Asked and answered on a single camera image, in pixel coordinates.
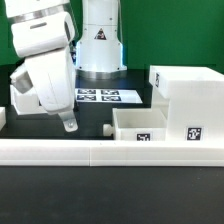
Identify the white left fence rail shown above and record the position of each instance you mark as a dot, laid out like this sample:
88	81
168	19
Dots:
2	117

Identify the white front drawer tray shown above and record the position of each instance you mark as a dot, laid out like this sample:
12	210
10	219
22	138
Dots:
142	124

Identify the white fence rail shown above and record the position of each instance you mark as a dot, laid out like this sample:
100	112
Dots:
2	117
24	152

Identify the white rear drawer tray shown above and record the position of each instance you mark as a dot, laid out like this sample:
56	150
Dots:
26	103

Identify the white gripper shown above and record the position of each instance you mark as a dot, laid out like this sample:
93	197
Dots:
44	44

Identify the white marker sheet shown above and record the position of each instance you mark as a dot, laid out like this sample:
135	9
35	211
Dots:
107	96

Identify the white drawer tray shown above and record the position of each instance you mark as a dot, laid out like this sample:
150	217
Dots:
142	124
26	103

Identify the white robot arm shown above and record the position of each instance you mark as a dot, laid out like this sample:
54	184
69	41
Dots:
99	52

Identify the white front fence rail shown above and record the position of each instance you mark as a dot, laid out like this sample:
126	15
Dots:
24	152

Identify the white drawer cabinet box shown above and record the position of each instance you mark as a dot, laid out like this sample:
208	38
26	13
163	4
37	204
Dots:
192	100

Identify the black raised base platform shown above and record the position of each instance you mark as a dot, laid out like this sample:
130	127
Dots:
90	115

